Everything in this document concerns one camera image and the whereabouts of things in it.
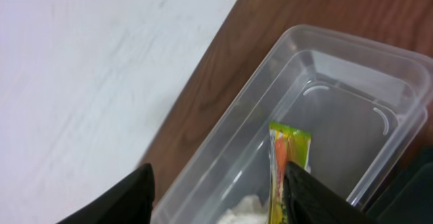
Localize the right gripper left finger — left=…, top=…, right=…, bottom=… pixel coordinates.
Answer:
left=60, top=163, right=155, bottom=224

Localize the green orange snack wrapper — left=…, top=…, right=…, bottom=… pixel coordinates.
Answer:
left=268, top=122, right=311, bottom=224

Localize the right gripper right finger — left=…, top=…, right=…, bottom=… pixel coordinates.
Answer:
left=283, top=162, right=375, bottom=224

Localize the clear plastic waste bin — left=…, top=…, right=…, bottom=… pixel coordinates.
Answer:
left=151, top=25, right=432, bottom=224

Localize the white tissue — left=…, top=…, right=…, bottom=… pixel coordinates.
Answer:
left=216, top=195, right=268, bottom=224

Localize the black waste tray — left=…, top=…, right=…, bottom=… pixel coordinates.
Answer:
left=367, top=146, right=432, bottom=224

